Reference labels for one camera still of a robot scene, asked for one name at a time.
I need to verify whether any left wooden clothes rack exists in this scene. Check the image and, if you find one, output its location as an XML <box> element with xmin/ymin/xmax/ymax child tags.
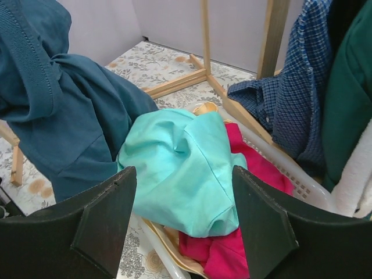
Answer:
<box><xmin>0</xmin><ymin>0</ymin><xmax>230</xmax><ymax>187</ymax></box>

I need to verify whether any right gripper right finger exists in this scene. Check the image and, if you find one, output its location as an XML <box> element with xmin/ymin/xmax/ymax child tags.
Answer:
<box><xmin>232</xmin><ymin>166</ymin><xmax>371</xmax><ymax>278</ymax></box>

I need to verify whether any right wooden clothes rack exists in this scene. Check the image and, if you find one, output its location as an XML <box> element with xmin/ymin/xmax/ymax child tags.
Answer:
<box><xmin>220</xmin><ymin>0</ymin><xmax>323</xmax><ymax>184</ymax></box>

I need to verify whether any magenta garment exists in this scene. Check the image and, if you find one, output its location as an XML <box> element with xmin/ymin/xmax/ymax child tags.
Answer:
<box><xmin>178</xmin><ymin>123</ymin><xmax>294</xmax><ymax>278</ymax></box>

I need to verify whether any teal t shirt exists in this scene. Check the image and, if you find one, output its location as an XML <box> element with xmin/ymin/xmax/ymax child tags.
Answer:
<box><xmin>117</xmin><ymin>109</ymin><xmax>246</xmax><ymax>238</ymax></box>

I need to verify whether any blue plaid shirt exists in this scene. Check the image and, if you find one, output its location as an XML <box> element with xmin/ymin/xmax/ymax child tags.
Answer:
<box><xmin>227</xmin><ymin>1</ymin><xmax>332</xmax><ymax>177</ymax></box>

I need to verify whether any dark blue garment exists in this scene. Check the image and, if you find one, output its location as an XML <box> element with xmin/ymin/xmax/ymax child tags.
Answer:
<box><xmin>1</xmin><ymin>1</ymin><xmax>157</xmax><ymax>202</ymax></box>

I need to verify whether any white garment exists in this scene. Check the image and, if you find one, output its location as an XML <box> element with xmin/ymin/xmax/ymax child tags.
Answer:
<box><xmin>331</xmin><ymin>123</ymin><xmax>371</xmax><ymax>220</ymax></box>

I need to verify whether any floral table cloth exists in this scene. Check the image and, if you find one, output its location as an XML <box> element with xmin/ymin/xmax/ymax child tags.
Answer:
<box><xmin>0</xmin><ymin>40</ymin><xmax>256</xmax><ymax>279</ymax></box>

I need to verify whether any beige t shirt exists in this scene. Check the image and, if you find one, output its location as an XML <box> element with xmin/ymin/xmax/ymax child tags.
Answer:
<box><xmin>142</xmin><ymin>101</ymin><xmax>230</xmax><ymax>276</ymax></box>

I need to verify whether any wooden clothes rack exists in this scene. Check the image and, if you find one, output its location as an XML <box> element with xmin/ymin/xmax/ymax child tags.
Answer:
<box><xmin>0</xmin><ymin>0</ymin><xmax>230</xmax><ymax>187</ymax></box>
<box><xmin>220</xmin><ymin>0</ymin><xmax>323</xmax><ymax>184</ymax></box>

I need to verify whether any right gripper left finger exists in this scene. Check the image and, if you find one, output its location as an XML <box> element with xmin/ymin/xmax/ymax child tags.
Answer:
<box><xmin>1</xmin><ymin>167</ymin><xmax>137</xmax><ymax>278</ymax></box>

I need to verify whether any dark green garment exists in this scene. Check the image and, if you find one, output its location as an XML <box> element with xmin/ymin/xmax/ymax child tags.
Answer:
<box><xmin>321</xmin><ymin>1</ymin><xmax>371</xmax><ymax>191</ymax></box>

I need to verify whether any white plastic basket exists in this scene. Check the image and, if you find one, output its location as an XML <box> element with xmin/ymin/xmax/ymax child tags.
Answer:
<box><xmin>138</xmin><ymin>110</ymin><xmax>337</xmax><ymax>278</ymax></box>

